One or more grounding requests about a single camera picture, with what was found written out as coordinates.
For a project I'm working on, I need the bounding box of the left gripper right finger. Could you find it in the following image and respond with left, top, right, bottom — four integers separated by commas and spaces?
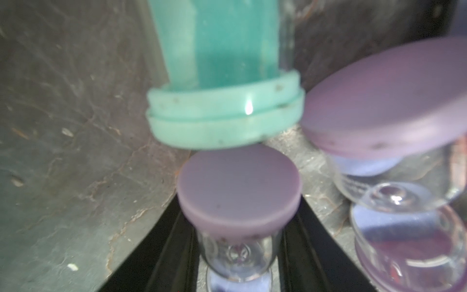
278, 198, 376, 292

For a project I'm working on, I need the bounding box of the green hourglass centre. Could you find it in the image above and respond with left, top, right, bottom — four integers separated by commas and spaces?
137, 1, 305, 150

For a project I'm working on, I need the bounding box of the purple hourglass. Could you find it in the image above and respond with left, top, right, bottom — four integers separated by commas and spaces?
300, 35, 467, 292
176, 144, 302, 292

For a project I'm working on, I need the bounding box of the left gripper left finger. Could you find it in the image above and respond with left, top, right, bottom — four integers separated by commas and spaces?
99, 197, 199, 292

